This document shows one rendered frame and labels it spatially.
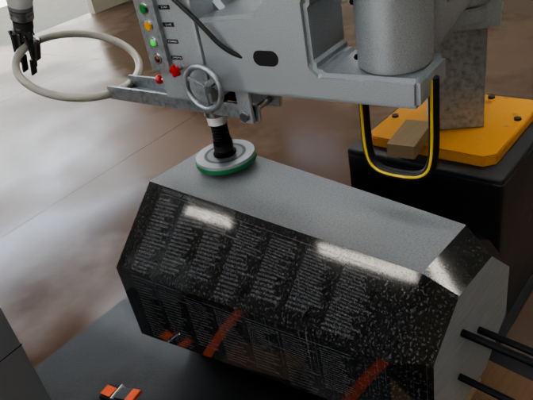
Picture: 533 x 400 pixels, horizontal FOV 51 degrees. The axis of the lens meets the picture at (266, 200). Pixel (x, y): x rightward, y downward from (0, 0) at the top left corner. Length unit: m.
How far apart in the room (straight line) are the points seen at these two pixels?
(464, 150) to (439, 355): 0.82
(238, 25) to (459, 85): 0.88
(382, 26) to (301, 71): 0.27
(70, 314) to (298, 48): 1.92
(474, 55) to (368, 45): 0.73
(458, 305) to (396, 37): 0.66
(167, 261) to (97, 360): 0.85
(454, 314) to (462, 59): 0.96
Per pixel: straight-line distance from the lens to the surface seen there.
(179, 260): 1.89
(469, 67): 2.11
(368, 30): 1.43
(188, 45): 1.75
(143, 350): 2.60
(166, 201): 1.99
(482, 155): 2.03
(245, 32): 1.61
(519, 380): 2.16
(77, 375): 2.64
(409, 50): 1.43
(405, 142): 2.01
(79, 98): 2.18
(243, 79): 1.68
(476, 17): 2.01
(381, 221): 1.63
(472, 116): 2.19
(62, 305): 3.07
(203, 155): 2.04
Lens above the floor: 1.76
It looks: 32 degrees down
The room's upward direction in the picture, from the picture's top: 11 degrees counter-clockwise
